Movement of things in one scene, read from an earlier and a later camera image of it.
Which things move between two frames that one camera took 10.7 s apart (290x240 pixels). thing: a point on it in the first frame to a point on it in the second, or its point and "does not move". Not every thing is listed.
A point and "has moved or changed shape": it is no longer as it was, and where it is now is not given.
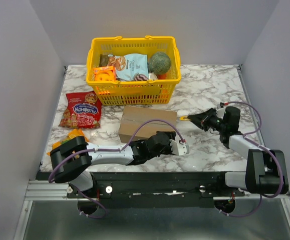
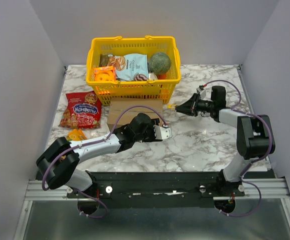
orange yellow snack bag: [72, 134] does not move
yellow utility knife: [184, 118] to [171, 106]
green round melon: [160, 63] does not move
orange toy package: [107, 73] does not move
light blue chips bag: [132, 67] does not move
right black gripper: [205, 121] to [194, 106]
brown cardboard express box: [132, 117] has moved or changed shape
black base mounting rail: [160, 190] does not move
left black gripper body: [167, 150] to [149, 136]
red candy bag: [83, 110] does not move
